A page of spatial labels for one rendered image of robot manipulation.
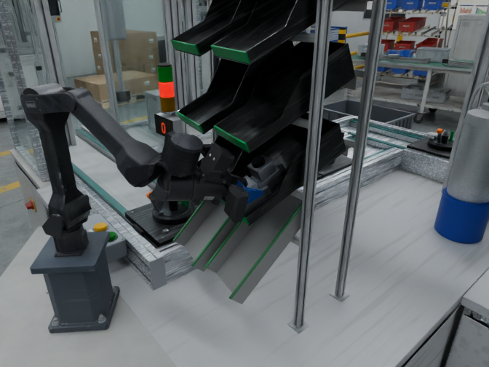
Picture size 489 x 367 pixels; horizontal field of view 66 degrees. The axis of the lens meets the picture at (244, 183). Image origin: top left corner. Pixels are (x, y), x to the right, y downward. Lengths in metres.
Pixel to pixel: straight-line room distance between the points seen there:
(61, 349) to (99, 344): 0.09
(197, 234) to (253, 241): 0.19
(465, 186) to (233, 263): 0.82
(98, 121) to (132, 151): 0.08
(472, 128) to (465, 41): 6.84
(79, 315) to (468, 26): 7.77
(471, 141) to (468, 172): 0.10
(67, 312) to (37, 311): 0.14
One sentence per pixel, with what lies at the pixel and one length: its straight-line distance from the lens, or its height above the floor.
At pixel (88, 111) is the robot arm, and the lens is 0.77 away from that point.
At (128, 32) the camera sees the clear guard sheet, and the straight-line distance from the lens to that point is 1.63.
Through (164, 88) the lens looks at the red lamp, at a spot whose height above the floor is 1.34.
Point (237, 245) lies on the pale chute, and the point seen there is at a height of 1.05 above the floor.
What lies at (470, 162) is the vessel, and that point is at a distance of 1.40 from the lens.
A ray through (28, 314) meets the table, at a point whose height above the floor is 0.86.
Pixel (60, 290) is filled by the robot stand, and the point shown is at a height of 0.99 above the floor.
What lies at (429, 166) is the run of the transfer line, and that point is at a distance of 1.95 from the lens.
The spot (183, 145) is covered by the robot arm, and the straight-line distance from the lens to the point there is 0.66.
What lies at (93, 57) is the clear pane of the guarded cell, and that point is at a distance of 2.47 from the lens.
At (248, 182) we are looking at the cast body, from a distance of 0.79.
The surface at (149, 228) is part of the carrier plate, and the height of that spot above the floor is 0.97.
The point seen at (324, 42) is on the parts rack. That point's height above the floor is 1.54.
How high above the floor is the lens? 1.60
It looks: 26 degrees down
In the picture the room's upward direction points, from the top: straight up
